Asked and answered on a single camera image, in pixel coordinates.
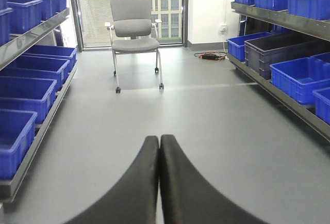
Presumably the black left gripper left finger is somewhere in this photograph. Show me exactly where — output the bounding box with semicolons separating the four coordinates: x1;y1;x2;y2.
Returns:
67;136;159;223

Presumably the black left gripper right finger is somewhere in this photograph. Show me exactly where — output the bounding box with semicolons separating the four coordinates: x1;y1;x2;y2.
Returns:
159;134;264;223

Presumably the left grey shelf rack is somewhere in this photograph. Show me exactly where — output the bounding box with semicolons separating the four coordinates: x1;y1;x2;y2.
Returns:
1;8;77;204

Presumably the grey shelf rack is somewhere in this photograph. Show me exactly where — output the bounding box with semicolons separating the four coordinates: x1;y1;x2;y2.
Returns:
1;8;77;204
227;1;330;142

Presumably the right grey shelf rack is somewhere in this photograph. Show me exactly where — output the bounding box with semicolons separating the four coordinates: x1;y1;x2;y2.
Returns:
227;1;330;142

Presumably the blue bin left nearest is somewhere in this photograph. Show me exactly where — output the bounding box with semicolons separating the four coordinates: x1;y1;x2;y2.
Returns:
1;109;37;180

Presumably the blue bin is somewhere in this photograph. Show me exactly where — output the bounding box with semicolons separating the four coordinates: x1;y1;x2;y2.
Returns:
1;76;57;124
270;57;329;105
1;109;37;180

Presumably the dark grey plastic bin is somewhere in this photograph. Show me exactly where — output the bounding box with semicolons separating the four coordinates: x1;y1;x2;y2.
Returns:
244;33;329;79

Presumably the blue bin right lower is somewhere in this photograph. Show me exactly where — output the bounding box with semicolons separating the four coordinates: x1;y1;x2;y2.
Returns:
270;57;329;105

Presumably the grey office chair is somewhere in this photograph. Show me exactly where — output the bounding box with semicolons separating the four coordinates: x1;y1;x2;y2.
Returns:
104;0;164;93

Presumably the orange black power cable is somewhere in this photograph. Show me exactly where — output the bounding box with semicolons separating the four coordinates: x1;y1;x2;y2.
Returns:
193;51;229;61

